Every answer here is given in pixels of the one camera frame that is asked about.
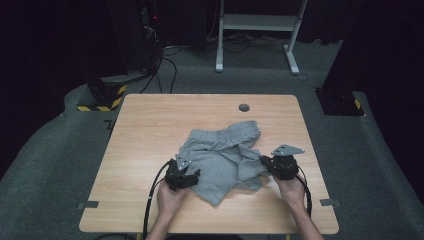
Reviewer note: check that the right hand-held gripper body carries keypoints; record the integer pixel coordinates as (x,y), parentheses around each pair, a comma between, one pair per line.
(285,165)

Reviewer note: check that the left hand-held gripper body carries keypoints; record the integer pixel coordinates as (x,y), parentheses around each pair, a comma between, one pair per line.
(178,171)

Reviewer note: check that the grey shorts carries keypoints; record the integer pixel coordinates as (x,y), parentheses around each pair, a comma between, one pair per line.
(220,160)

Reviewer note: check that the person's left hand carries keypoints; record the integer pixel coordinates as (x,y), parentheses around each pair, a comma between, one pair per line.
(170,200)

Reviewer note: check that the person's right hand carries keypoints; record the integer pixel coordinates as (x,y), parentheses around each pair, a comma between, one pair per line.
(292,193)

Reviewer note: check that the grey round table grommet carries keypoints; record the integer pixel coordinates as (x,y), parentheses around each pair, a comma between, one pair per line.
(244,107)

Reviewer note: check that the grey tape strip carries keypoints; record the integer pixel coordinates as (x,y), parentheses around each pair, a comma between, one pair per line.
(330,202)
(88,204)

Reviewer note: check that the black base with yellow mark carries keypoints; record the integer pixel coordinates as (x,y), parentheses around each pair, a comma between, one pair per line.
(338,101)

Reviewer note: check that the black yellow striped base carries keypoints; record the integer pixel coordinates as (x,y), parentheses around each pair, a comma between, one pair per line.
(106,96)

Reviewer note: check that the dark equipment rack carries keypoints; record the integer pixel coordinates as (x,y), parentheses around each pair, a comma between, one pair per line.
(140,33)

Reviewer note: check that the white metal stand frame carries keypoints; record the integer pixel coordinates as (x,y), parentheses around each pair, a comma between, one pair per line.
(256,22)

